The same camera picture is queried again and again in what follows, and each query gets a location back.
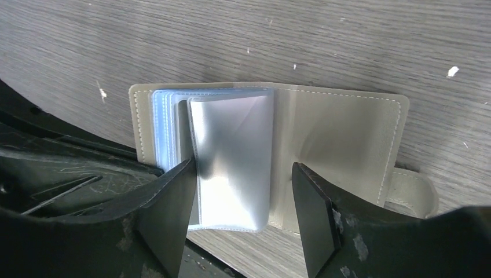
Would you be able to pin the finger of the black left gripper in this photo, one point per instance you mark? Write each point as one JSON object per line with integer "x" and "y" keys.
{"x": 50, "y": 167}

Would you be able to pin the beige card holder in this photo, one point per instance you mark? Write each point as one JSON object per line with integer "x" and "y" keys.
{"x": 246, "y": 136}

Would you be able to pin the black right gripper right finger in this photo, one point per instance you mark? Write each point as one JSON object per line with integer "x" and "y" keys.
{"x": 343, "y": 235}

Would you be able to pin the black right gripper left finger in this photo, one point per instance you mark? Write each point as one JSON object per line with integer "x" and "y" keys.
{"x": 139, "y": 234}

